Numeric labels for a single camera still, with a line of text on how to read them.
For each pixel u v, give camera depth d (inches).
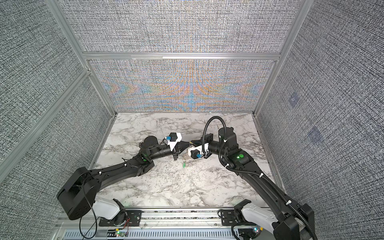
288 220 15.0
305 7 27.5
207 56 34.6
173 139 23.9
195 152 22.5
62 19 28.9
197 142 26.7
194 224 28.8
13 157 21.2
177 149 26.1
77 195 16.8
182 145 27.1
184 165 33.4
